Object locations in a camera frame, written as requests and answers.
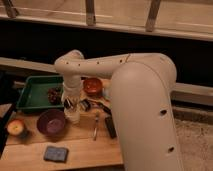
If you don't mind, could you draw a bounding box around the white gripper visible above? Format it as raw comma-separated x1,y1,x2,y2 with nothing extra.
63,88,80,110

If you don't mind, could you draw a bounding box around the white cup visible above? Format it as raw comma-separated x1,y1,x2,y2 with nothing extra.
64,107,80,124

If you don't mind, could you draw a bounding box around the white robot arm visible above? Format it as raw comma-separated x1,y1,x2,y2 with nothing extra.
54,50,184,171

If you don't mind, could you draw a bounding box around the green plastic tray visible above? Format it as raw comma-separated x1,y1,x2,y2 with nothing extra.
16,75,63,113

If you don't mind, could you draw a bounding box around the dark grape bunch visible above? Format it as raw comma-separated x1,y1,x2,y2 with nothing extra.
47,87,61,105

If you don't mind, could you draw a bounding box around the orange bowl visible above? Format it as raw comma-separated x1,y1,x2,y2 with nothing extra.
83,78,103,97

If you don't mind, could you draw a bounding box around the purple bowl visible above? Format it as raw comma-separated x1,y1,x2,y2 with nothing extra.
37,109,66,136

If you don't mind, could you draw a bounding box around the black remote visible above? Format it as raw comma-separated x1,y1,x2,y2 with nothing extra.
105,117,117,138

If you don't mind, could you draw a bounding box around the wooden table board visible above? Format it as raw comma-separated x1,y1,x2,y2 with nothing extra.
0,77,125,163

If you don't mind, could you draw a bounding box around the blue sponge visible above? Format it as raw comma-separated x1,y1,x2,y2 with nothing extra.
43,146,69,162

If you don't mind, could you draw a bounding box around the red yellow apple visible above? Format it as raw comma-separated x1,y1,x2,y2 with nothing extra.
7,119,25,136

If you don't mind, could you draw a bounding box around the black handled peeler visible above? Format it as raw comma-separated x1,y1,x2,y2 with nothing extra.
79,99,111,115

